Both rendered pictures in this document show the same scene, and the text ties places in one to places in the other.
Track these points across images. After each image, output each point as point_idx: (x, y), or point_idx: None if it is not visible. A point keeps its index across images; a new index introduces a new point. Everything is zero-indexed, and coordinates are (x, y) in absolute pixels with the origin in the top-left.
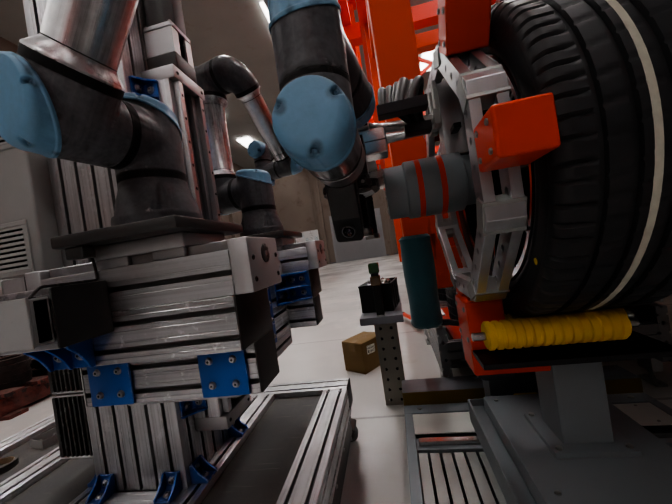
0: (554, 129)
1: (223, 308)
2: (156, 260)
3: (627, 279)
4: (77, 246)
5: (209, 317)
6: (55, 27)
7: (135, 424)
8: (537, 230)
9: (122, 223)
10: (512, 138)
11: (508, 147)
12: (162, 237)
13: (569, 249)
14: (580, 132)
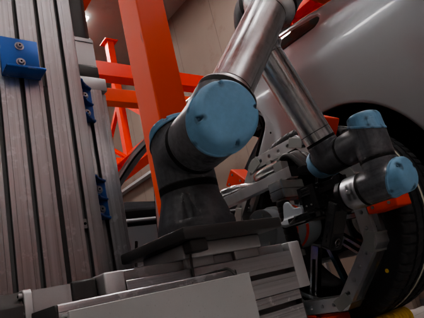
0: (408, 195)
1: (286, 303)
2: (238, 259)
3: (419, 279)
4: (201, 238)
5: (287, 309)
6: (249, 77)
7: None
8: (387, 250)
9: (217, 221)
10: (399, 197)
11: (399, 200)
12: (245, 237)
13: (409, 259)
14: None
